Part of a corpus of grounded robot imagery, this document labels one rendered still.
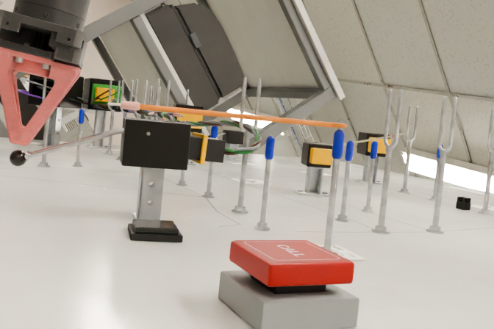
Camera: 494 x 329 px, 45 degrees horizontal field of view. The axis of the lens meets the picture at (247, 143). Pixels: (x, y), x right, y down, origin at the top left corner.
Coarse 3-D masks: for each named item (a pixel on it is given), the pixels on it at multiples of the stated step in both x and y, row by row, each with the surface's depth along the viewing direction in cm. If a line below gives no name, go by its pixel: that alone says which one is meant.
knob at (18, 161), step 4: (12, 152) 50; (16, 152) 50; (20, 152) 50; (12, 156) 50; (16, 156) 50; (20, 156) 50; (24, 156) 50; (12, 160) 50; (16, 160) 50; (20, 160) 50; (24, 160) 50; (16, 164) 50; (20, 164) 50
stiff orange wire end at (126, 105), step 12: (132, 108) 41; (144, 108) 41; (156, 108) 41; (168, 108) 42; (180, 108) 42; (264, 120) 43; (276, 120) 43; (288, 120) 43; (300, 120) 44; (312, 120) 44
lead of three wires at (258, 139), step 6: (246, 126) 63; (252, 132) 62; (258, 132) 61; (258, 138) 60; (252, 144) 58; (258, 144) 59; (228, 150) 55; (234, 150) 56; (240, 150) 56; (246, 150) 57; (252, 150) 57
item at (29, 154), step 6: (102, 132) 52; (108, 132) 52; (114, 132) 52; (120, 132) 52; (84, 138) 52; (90, 138) 52; (96, 138) 52; (102, 138) 52; (60, 144) 51; (66, 144) 51; (72, 144) 51; (78, 144) 52; (42, 150) 51; (48, 150) 51; (54, 150) 51; (30, 156) 51
